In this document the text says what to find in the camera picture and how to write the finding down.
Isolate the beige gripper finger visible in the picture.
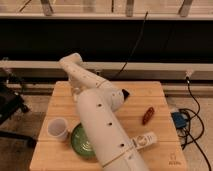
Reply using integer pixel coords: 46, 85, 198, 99
73, 94, 79, 102

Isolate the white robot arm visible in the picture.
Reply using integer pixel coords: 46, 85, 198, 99
59, 53, 149, 171

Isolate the green ceramic bowl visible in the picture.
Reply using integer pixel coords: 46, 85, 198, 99
70, 123, 95, 158

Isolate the translucent plastic cup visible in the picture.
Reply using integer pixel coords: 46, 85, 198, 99
47, 118, 68, 142

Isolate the black smartphone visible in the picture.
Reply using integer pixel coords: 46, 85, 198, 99
122, 89, 130, 100

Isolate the black office chair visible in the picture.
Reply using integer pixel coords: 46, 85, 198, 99
0, 68, 37, 148

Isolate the white plastic bottle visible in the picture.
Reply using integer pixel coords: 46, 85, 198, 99
132, 132, 157, 149

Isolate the blue power adapter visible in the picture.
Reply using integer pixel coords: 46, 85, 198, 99
171, 112, 186, 129

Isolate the black hanging cable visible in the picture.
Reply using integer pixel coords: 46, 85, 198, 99
111, 10, 150, 80

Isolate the black floor cable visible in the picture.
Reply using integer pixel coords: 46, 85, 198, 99
176, 78, 213, 171

